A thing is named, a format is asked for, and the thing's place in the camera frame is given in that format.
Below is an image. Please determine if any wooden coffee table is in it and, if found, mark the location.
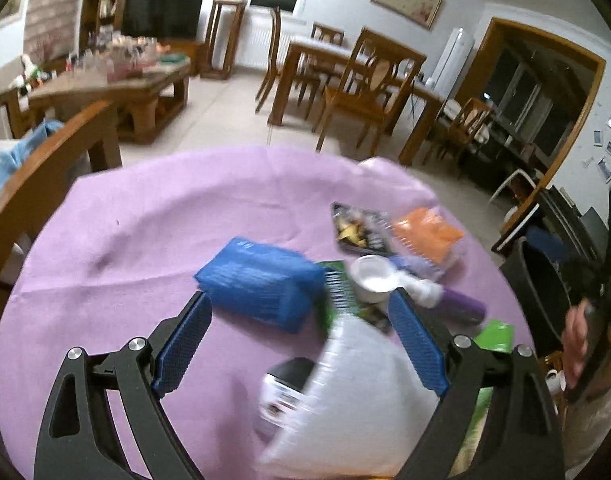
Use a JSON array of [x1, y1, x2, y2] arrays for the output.
[[30, 60, 192, 143]]

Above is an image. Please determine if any tall wooden side table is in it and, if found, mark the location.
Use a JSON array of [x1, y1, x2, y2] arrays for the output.
[[200, 0, 247, 80]]

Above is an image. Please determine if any person's right hand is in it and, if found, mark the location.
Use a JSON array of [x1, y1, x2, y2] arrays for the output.
[[560, 297, 593, 386]]

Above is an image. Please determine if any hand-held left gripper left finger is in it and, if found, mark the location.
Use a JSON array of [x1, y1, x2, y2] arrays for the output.
[[34, 290, 213, 480]]

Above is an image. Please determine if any white plastic bag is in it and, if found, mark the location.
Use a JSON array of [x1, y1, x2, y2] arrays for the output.
[[258, 310, 443, 478]]

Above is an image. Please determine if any black snack packet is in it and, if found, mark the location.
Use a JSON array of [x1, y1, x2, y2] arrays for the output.
[[331, 202, 393, 254]]

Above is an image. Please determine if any white radiator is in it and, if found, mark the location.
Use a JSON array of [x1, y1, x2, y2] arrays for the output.
[[235, 12, 296, 68]]

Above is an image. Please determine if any black television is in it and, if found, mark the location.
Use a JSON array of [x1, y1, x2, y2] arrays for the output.
[[122, 0, 205, 40]]

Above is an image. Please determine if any purple tablecloth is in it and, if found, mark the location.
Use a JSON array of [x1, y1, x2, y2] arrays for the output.
[[0, 146, 536, 480]]

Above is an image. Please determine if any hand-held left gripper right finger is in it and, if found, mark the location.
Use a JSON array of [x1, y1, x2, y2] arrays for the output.
[[388, 287, 566, 480]]

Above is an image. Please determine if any orange snack packet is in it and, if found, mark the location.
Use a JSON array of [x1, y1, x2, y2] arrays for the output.
[[390, 207, 466, 281]]

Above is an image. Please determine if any black trash bin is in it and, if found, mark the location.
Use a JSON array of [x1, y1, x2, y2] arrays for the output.
[[500, 237, 573, 356]]

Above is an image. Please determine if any wooden bookshelf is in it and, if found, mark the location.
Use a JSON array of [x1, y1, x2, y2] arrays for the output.
[[80, 0, 141, 51]]

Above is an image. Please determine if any white chair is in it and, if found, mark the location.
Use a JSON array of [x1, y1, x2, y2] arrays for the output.
[[488, 167, 546, 206]]

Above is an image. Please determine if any black piano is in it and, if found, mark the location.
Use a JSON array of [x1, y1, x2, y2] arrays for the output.
[[493, 185, 611, 266]]

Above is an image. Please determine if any blue cloth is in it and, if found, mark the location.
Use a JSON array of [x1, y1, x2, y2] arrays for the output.
[[0, 120, 63, 196]]

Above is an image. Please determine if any green striped packet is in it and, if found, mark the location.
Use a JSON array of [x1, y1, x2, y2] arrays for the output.
[[315, 260, 366, 333]]

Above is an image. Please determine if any group of wall photos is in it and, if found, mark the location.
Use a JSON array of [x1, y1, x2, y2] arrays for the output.
[[580, 115, 611, 186]]

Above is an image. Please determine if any blue tissue packet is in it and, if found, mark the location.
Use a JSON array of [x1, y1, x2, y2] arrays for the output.
[[194, 236, 329, 335]]

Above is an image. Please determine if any wooden television stand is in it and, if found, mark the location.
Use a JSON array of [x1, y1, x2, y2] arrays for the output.
[[158, 37, 203, 76]]

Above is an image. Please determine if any wooden dining chair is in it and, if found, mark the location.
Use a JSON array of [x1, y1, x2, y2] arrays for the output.
[[425, 97, 493, 178], [315, 30, 426, 161], [298, 22, 345, 106], [255, 7, 286, 113]]

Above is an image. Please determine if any wooden door frame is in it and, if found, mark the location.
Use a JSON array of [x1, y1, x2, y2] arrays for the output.
[[455, 17, 606, 241]]

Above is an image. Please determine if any white standing air conditioner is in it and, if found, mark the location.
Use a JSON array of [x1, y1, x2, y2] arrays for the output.
[[430, 27, 473, 101]]

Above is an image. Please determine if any person's right forearm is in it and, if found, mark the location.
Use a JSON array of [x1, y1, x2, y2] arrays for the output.
[[560, 385, 611, 476]]

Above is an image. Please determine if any wooden armchair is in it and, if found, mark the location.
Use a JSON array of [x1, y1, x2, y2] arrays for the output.
[[0, 100, 123, 341]]

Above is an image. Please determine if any white plastic cup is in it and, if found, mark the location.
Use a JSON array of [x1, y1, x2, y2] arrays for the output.
[[349, 255, 397, 306]]

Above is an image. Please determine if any wooden dining table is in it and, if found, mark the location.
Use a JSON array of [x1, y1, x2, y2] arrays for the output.
[[268, 37, 446, 166]]

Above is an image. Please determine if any purple and white bottle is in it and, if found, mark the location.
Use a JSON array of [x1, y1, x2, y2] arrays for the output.
[[395, 280, 487, 326]]

